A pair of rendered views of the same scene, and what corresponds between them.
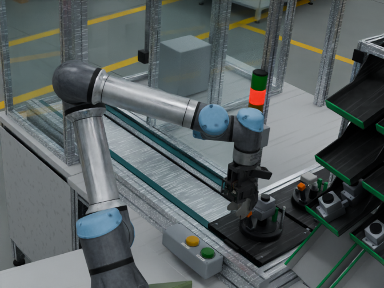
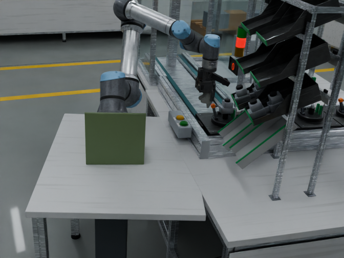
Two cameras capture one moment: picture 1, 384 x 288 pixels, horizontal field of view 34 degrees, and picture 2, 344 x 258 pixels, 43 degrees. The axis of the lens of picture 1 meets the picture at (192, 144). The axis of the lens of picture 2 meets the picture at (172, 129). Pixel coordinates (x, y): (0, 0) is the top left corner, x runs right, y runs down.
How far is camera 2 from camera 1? 0.99 m
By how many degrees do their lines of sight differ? 24
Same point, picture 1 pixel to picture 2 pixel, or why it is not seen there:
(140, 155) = (189, 85)
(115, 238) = (114, 83)
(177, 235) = (174, 114)
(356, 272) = (253, 140)
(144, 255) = (157, 125)
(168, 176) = (196, 96)
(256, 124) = (212, 41)
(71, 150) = (152, 76)
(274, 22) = not seen: outside the picture
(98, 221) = (108, 73)
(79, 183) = (149, 92)
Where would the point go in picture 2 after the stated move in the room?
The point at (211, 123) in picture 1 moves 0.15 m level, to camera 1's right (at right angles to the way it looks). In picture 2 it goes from (176, 29) to (207, 35)
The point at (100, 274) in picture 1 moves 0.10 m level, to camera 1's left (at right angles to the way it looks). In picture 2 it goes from (102, 100) to (85, 94)
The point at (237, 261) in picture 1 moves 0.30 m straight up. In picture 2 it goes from (197, 130) to (203, 73)
